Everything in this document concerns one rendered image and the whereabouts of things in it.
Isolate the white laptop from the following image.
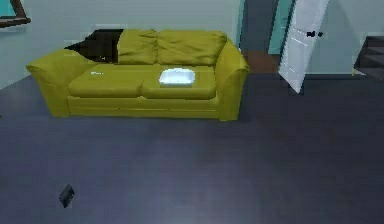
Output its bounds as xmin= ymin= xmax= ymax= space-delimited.
xmin=158 ymin=67 xmax=197 ymax=88

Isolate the yellow-green sofa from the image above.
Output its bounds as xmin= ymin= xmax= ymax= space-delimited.
xmin=25 ymin=28 xmax=250 ymax=122

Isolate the white room door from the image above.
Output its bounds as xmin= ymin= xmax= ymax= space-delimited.
xmin=277 ymin=0 xmax=330 ymax=94

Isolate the small dark flat object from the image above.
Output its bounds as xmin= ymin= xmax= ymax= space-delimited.
xmin=58 ymin=183 xmax=76 ymax=209

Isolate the dark framed picture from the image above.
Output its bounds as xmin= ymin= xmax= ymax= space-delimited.
xmin=0 ymin=0 xmax=32 ymax=29

